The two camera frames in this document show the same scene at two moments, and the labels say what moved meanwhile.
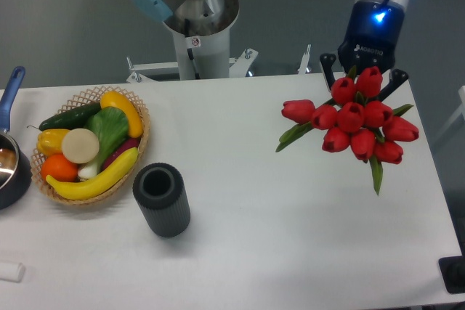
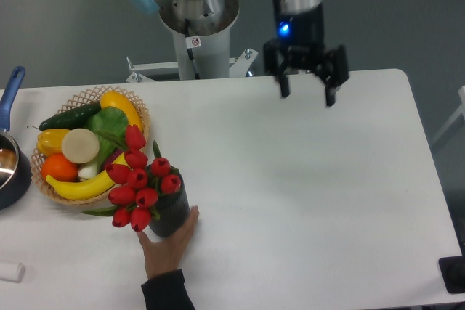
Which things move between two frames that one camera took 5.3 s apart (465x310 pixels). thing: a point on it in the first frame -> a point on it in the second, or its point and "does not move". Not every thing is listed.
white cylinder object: [14, 272] does not move
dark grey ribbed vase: [160, 189] does not move
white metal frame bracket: [240, 68] does not move
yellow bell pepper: [50, 141] does not move
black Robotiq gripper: [373, 37] -> [299, 43]
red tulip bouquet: [370, 130] -> [138, 181]
